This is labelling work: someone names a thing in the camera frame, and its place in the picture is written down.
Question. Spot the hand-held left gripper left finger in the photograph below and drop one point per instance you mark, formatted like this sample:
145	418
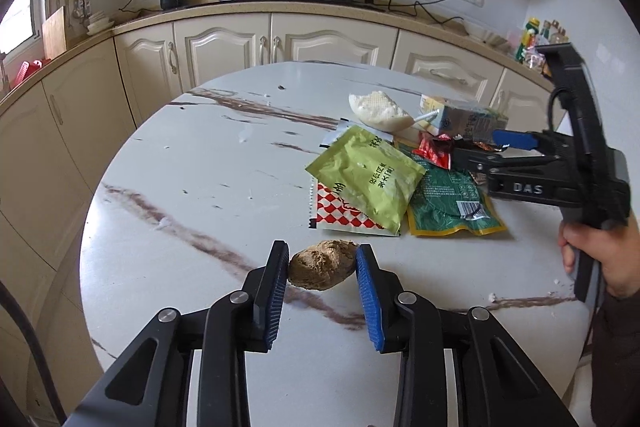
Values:
272	302

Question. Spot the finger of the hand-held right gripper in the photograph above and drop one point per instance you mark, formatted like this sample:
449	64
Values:
515	138
492	164

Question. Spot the cluster of condiment bottles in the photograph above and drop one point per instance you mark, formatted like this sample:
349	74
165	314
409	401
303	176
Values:
542	42

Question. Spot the red white checkered packet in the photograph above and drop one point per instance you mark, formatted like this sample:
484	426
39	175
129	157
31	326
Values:
335	212

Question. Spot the wooden cutting board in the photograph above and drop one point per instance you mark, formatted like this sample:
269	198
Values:
54	34

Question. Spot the red plastic basket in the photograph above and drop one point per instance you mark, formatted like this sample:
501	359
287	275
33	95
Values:
27	74

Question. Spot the small silver sachet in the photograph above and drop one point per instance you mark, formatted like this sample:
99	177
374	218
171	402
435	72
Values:
334	134

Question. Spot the white bowl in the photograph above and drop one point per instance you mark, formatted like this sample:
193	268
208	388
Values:
492	38

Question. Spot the person's right forearm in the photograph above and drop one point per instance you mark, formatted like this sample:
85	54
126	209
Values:
617	357

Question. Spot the dark green gold-edged packet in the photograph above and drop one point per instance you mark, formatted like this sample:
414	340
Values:
440	207

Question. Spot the white steamed bun piece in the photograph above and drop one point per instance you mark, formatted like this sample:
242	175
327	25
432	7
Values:
375	109

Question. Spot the person's right hand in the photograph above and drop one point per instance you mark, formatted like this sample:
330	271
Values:
622	252

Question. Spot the brown bun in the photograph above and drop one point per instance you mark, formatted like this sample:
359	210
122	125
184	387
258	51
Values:
322	264

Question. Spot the small red wrapper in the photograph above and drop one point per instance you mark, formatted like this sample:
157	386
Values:
432	152

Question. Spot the kitchen window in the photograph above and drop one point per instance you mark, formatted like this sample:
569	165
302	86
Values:
20	17

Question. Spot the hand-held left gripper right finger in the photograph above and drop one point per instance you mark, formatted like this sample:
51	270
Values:
370	302

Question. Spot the light green snack packet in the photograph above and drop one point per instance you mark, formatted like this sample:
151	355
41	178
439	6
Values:
370	172

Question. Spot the stack of white bowls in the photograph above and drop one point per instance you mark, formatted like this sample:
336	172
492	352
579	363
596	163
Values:
99	24

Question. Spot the round marble table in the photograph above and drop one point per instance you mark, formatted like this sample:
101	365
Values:
200	167

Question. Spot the milk carton with straw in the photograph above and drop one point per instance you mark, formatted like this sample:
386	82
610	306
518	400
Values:
460	119

